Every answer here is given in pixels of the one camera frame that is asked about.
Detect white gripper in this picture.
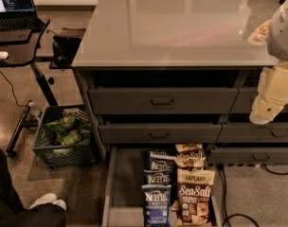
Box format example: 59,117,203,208
249,61,288,125

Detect brown sea salt bag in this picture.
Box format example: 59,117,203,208
177,169,215,226
174,149,206,171

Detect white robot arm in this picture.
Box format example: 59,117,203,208
247,0,288,125

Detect top right grey drawer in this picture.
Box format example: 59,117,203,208
231,87,288,114

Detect middle right grey drawer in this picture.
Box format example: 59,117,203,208
217,123,288,143

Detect bottom right grey drawer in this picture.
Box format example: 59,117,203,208
207,148,288,166

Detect top left grey drawer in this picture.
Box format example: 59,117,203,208
88,87,238,114

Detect rear brown chip bag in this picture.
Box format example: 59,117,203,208
175,144,203,153

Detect rear blue Kettle bag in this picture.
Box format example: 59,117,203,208
148,151,175,171

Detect blue kettle bag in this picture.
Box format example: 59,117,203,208
142,184,171,227
148,151,175,171
143,170,171,185

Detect middle blue Kettle bag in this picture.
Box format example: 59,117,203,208
143,170,171,185

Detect front blue Kettle bag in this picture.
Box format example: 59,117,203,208
142,184,171,227

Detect middle left grey drawer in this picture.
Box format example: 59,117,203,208
99,123,222,144

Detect open bottom grey drawer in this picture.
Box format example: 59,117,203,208
102,145,223,227

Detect black device beside counter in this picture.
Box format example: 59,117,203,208
49,27,85,69

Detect green snack bags in crate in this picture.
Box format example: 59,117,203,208
45,113,91,146

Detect dark green plastic crate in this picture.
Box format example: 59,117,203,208
32,105,99,169

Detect white shoe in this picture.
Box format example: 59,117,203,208
29,193,67,212

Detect black laptop stand table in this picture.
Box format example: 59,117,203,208
0,18,58,158

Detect open laptop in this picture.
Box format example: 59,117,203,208
0,0,37,32

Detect person's dark trouser leg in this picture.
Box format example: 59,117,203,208
0,149,67,227

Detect black floor cable right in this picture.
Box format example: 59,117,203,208
217,164,288,227

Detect thin black cable left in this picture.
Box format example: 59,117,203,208
0,67,28,108

